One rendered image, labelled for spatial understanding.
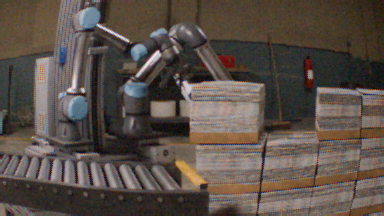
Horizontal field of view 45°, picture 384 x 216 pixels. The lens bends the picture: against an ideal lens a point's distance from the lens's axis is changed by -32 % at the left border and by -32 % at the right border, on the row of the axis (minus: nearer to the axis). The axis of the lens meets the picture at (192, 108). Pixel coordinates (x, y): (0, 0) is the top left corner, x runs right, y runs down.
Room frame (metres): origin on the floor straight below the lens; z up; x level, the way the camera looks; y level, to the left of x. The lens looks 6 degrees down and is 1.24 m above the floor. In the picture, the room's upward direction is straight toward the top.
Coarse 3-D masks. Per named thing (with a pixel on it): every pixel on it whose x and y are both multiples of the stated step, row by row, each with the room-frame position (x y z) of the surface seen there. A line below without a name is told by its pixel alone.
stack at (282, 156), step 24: (216, 144) 2.69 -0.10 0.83; (240, 144) 2.67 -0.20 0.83; (264, 144) 2.82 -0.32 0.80; (288, 144) 2.61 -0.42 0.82; (312, 144) 2.59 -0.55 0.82; (336, 144) 2.57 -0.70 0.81; (360, 144) 2.54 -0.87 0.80; (216, 168) 2.66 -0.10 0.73; (240, 168) 2.65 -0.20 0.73; (264, 168) 2.64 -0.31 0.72; (288, 168) 2.61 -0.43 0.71; (312, 168) 2.59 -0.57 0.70; (336, 168) 2.56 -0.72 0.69; (360, 168) 2.54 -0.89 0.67; (264, 192) 2.64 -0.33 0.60; (288, 192) 2.60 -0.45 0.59; (312, 192) 2.60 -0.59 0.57; (336, 192) 2.55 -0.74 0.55; (360, 192) 2.54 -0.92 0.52
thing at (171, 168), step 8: (0, 152) 2.24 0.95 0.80; (40, 160) 2.26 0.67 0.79; (64, 160) 2.29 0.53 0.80; (72, 160) 2.30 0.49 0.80; (80, 160) 2.31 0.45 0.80; (88, 160) 2.33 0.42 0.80; (96, 160) 2.35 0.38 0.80; (64, 168) 2.29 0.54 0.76; (88, 168) 2.31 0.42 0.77; (168, 168) 2.37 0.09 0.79; (176, 168) 2.38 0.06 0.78; (64, 176) 2.28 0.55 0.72; (104, 176) 2.32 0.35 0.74; (120, 176) 2.34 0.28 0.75; (136, 176) 2.35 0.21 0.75; (176, 176) 2.38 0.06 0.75
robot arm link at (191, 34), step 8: (184, 24) 3.23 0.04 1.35; (192, 24) 3.22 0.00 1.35; (184, 32) 3.20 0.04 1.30; (192, 32) 3.18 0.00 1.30; (200, 32) 3.19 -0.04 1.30; (184, 40) 3.21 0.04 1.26; (192, 40) 3.18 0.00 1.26; (200, 40) 3.18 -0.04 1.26; (208, 40) 3.22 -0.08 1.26; (192, 48) 3.21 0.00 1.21; (200, 48) 3.19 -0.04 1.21; (208, 48) 3.20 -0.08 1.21; (200, 56) 3.22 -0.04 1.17; (208, 56) 3.20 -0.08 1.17; (216, 56) 3.22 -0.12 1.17; (208, 64) 3.22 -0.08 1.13; (216, 64) 3.21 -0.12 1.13; (216, 72) 3.22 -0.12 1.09; (224, 72) 3.23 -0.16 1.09; (216, 80) 3.25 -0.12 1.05; (224, 80) 3.23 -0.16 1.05; (232, 80) 3.25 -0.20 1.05
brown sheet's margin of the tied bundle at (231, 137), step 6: (192, 132) 2.68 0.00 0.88; (228, 132) 2.66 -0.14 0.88; (234, 132) 2.65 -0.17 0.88; (192, 138) 2.69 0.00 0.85; (198, 138) 2.68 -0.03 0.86; (204, 138) 2.68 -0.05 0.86; (210, 138) 2.67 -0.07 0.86; (216, 138) 2.67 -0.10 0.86; (222, 138) 2.66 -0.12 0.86; (228, 138) 2.66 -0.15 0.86; (234, 138) 2.65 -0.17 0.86; (240, 138) 2.65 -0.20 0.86; (246, 138) 2.65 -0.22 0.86; (252, 138) 2.64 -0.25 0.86; (258, 138) 2.66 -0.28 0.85
